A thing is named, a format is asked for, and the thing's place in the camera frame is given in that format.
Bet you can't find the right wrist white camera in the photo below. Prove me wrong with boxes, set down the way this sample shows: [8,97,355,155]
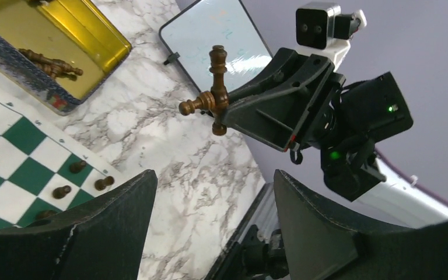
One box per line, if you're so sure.
[295,2,367,71]

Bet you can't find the green white chess board mat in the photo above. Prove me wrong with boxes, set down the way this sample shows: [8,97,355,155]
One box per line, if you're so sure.
[0,73,127,229]

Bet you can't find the small whiteboard tablet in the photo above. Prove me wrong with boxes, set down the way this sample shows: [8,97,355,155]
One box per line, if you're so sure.
[159,0,272,92]

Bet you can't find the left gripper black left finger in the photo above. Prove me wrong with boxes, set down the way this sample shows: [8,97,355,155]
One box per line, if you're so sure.
[0,170,158,280]

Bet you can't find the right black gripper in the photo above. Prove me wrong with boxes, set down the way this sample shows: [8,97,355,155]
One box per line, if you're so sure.
[220,47,414,202]

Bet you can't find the dark king piece lying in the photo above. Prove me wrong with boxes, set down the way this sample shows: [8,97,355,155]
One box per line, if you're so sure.
[18,48,83,79]

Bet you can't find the dark pawn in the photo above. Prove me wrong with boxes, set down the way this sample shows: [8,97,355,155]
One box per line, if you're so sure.
[52,185,72,200]

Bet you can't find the gold tin with dark pieces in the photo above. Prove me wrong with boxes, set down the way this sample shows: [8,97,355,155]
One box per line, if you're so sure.
[0,1,132,116]

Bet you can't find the dark queen piece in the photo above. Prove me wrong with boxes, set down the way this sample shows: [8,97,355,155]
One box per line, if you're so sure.
[209,45,229,136]

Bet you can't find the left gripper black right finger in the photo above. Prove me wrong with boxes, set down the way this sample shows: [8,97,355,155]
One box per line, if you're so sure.
[274,170,448,279]

